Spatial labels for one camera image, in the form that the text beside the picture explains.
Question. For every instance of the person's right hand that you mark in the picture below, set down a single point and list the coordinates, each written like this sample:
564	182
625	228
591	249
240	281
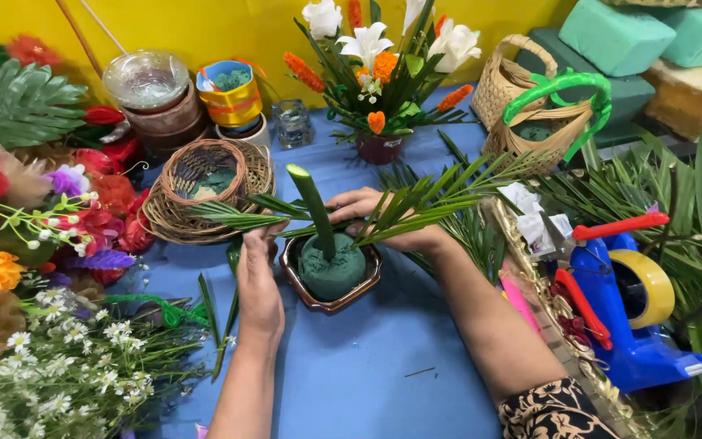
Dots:
409	238

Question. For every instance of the person's left hand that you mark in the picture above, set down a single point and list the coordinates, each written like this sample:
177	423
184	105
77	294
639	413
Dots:
259	286

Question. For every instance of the person's left fingers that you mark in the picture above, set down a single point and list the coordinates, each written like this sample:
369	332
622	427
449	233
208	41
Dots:
262	235

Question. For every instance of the person's right fingers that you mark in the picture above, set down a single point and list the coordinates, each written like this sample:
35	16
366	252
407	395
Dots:
354	206

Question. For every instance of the short green palm leaf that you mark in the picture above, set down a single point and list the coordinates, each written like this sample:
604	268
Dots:
235	216

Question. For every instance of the long green palm leaf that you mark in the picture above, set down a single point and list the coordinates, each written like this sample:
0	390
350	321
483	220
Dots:
424	204

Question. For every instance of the thick green cut stem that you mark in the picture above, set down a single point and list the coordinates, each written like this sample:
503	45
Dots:
317	207

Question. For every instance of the brown ceramic pot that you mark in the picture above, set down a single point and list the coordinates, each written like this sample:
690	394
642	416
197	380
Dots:
302	289

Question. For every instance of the round green floral foam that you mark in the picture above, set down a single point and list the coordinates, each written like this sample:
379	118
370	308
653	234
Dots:
329	274

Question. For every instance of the round brown wicker basket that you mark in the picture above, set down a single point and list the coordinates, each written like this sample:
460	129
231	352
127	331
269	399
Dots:
205	183

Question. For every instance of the white cup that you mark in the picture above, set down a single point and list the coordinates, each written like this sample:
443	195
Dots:
253	134

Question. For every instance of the clear glass cube holder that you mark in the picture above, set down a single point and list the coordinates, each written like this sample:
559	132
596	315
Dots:
293	125

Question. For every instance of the loose green leaf strips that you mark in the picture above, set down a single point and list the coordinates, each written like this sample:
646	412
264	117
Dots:
224	329

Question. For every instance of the flower arrangement in maroon pot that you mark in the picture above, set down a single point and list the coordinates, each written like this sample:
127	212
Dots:
381	79

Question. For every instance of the cup wrapped in yellow ribbon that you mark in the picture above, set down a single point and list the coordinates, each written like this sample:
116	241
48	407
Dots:
232	97

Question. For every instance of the stack of brown pots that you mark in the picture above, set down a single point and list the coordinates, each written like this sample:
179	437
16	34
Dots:
171	125

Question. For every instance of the white crumpled tissue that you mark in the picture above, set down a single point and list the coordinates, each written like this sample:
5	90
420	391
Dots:
531	222

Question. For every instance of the small brown twig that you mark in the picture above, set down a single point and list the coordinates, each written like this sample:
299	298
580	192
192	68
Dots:
419	372

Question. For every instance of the pink plastic item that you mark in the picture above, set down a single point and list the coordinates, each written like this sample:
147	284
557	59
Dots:
518	305

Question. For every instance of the clear glass bowl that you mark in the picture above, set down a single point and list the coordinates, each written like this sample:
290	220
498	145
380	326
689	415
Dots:
144	79

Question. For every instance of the bunch of white daisies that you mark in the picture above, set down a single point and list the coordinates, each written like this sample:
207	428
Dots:
64	372

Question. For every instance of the gold woven tray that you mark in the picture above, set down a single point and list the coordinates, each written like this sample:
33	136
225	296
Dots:
561	341

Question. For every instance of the wooden sticks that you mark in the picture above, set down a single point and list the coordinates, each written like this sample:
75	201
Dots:
83	36

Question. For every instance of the large artificial fern leaf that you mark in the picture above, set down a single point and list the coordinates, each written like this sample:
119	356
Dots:
16	103

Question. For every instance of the dark green foam block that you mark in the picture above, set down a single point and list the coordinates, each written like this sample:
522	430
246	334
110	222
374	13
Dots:
628	94

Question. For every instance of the yellow tape roll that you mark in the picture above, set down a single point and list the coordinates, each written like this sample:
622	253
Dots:
659	286

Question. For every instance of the blue tape dispenser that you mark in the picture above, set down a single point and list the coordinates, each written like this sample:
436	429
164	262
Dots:
637	353

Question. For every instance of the heap of green palm leaves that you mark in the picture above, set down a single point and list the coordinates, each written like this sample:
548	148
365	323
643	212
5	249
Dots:
698	244

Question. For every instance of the yellow sponge block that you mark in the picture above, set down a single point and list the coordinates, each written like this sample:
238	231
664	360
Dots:
686	94

